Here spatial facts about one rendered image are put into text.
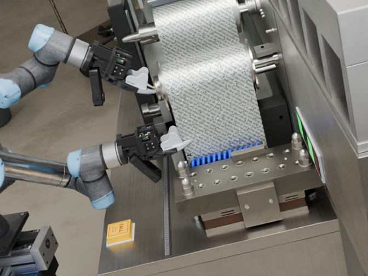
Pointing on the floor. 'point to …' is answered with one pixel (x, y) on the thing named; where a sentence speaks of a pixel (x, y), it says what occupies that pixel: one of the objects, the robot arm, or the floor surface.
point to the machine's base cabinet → (277, 260)
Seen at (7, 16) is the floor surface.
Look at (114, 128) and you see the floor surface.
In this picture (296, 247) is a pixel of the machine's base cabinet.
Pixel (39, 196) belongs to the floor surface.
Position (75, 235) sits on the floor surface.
